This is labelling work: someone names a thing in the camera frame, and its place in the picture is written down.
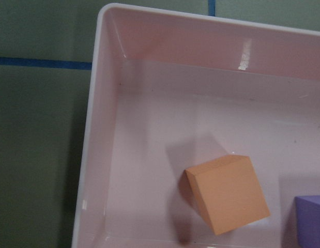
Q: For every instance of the orange foam block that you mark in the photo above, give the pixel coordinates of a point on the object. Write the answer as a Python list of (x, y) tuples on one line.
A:
[(227, 192)]

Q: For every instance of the purple foam block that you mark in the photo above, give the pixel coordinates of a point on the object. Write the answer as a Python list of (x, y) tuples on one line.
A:
[(308, 220)]

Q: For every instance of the pink plastic bin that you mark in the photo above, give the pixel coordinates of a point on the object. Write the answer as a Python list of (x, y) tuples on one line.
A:
[(170, 90)]

